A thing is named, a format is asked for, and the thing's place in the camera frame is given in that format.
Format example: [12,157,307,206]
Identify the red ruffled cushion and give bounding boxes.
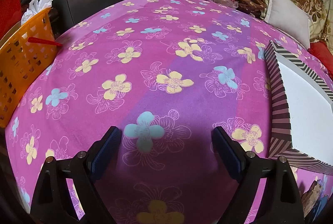
[308,41,333,68]

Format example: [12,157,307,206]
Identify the red plastic stick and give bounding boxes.
[28,37,63,47]

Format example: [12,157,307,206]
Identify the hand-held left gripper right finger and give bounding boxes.
[213,127,305,224]

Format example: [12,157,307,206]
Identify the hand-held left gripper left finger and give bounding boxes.
[30,126,123,224]

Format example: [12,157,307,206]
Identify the white pillow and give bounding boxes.
[264,0,314,45]

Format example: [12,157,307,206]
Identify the white crumpled plastic bag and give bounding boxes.
[21,0,54,25]

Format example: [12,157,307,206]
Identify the blue hair claw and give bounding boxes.
[309,196,329,217]

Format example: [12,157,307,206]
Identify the striped shallow box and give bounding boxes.
[264,40,333,175]

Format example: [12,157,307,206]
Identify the orange plastic basket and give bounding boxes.
[0,7,58,128]

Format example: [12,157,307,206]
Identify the pink floral bedsheet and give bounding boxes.
[5,0,333,224]

